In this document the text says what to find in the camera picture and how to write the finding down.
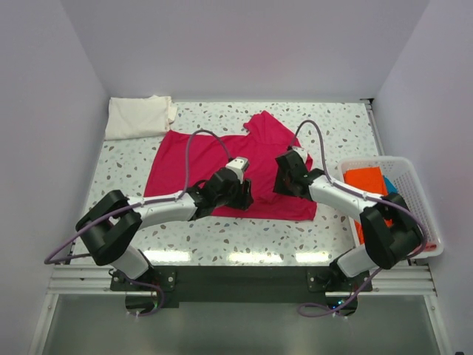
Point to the white plastic laundry basket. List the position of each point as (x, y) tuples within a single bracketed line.
[(402, 174)]

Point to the aluminium rail frame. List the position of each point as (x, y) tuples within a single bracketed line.
[(348, 128)]

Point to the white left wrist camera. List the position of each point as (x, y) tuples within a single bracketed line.
[(239, 166)]

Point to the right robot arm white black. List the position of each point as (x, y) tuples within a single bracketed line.
[(391, 231)]

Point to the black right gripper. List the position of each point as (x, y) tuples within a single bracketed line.
[(278, 186)]

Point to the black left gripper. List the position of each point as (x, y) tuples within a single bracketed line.
[(244, 198)]

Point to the blue t shirt in basket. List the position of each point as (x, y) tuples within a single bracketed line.
[(390, 187)]

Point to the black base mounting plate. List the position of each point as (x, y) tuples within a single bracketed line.
[(170, 286)]

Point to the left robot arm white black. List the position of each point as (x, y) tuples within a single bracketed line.
[(109, 227)]

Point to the pink t shirt in basket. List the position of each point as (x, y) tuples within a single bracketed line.
[(430, 246)]

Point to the folded cream t shirt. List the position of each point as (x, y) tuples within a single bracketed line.
[(131, 118)]

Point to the orange t shirt in basket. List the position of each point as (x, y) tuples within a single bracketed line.
[(369, 179)]

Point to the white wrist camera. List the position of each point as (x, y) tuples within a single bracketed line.
[(239, 166), (301, 152)]

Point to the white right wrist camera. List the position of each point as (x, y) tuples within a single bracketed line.
[(301, 152)]

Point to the magenta t shirt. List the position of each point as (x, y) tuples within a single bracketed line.
[(183, 160)]

